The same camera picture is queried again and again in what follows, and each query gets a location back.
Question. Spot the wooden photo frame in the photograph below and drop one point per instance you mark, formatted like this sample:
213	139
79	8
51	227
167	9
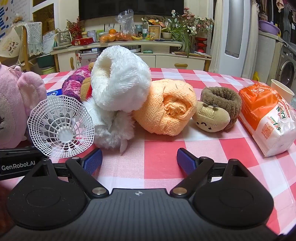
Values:
154	32

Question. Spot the pink plush toy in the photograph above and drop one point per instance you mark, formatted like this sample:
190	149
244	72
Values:
13	104

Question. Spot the purple plastic basin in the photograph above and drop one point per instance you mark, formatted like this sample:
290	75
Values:
268	27

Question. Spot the clear plastic bag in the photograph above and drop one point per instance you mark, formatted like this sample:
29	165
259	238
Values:
126	22

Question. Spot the black television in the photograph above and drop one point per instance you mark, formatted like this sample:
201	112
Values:
129	8

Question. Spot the white plastic mesh basket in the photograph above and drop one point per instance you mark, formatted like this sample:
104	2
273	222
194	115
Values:
62	136

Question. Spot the orange knitted towel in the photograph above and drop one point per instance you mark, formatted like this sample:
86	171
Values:
161	109

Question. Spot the glass jar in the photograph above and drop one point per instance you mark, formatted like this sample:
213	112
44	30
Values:
138	31

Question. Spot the red checkered tablecloth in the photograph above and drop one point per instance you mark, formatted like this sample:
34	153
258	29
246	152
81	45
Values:
161	162

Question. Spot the red vase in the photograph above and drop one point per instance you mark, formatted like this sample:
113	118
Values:
200	45

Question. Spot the white wall shelf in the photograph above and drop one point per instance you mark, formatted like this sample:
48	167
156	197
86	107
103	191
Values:
44	16

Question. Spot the green product boxes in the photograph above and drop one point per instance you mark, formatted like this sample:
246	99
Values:
94	36

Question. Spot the cream television cabinet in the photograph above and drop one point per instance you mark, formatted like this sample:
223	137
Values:
175	61

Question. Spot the red berry plant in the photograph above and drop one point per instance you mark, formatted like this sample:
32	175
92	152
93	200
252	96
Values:
75	29

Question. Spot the small green box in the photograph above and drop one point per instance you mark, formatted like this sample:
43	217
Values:
147	51

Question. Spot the cream covered cabinet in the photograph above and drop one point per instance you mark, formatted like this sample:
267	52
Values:
266	58

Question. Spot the brown bear plush red shirt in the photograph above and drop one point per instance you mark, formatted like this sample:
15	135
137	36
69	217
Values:
86	91

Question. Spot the cream cartoon print cloth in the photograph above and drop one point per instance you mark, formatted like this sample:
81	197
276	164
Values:
10	46

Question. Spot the artificial flower bouquet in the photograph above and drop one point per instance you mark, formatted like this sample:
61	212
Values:
196	23

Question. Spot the brown plush slipper with face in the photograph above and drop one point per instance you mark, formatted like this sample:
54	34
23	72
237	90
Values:
210	120

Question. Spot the bunch of bananas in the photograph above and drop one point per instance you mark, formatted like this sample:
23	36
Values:
136	37

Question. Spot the paper cup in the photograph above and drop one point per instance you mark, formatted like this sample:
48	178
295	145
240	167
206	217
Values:
282	91

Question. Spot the potted spider plant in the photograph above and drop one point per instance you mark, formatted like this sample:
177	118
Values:
167	35

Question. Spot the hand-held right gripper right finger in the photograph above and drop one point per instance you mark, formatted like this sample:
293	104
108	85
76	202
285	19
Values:
185	160

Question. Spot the light green bucket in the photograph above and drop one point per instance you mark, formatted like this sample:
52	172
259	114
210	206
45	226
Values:
49	70

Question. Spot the purple knitted hat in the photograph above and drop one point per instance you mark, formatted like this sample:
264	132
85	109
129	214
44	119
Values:
74	83

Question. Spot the wooden chair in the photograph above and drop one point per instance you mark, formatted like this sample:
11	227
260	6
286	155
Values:
23	46

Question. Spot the pile of oranges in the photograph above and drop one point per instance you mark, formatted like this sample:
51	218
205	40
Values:
108	37

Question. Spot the red gift box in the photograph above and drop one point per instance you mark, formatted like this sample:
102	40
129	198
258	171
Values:
82	41

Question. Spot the wall poster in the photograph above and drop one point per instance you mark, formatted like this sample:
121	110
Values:
11	16

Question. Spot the white lace cloth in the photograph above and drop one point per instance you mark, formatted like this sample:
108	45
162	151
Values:
34	37

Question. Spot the yellow detergent jug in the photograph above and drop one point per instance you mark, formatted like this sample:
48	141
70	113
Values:
255	76

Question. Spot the orange tissue pack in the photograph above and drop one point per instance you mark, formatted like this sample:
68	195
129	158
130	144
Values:
259	109

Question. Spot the white tower air conditioner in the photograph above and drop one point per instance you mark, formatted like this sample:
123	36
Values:
248	46

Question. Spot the grey storage box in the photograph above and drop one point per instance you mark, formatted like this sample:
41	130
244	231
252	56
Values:
89	58

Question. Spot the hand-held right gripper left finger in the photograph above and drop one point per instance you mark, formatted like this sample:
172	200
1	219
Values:
93	160

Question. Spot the washing machine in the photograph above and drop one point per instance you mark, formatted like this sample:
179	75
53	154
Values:
288	71

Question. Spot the clear bottle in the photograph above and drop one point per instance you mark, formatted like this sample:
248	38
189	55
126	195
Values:
145	29

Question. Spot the blue snack packet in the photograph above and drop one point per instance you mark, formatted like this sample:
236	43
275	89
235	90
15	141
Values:
54	93

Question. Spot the dark green bin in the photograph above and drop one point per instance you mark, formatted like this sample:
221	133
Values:
45	60

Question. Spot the white fluffy plush cloth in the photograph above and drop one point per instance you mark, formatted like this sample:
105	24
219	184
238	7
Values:
122	76

